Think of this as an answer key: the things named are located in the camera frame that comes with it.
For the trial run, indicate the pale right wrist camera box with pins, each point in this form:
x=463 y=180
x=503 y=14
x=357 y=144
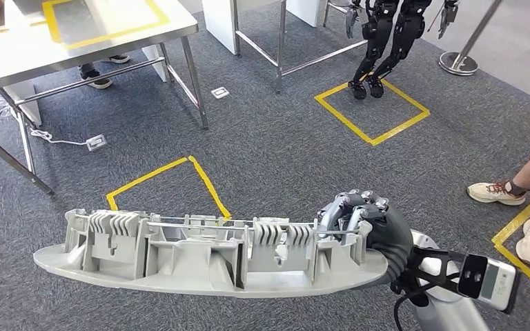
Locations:
x=493 y=285

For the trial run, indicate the person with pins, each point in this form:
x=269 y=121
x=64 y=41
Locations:
x=98 y=81
x=493 y=194

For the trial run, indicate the silver wheel hubcap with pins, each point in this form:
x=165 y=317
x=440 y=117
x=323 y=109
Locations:
x=192 y=260

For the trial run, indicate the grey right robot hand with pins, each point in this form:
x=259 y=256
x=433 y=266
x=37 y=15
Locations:
x=388 y=233

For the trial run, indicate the steel workbench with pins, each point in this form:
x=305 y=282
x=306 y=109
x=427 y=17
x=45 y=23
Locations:
x=18 y=55
x=282 y=45

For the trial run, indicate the chrome stanchion post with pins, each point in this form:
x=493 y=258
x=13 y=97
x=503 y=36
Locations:
x=458 y=64

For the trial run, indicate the steel floor socket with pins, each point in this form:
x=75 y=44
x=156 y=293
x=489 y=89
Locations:
x=219 y=92
x=96 y=142

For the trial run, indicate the black humanoid robot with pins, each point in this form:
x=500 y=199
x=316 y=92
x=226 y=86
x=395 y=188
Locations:
x=377 y=36

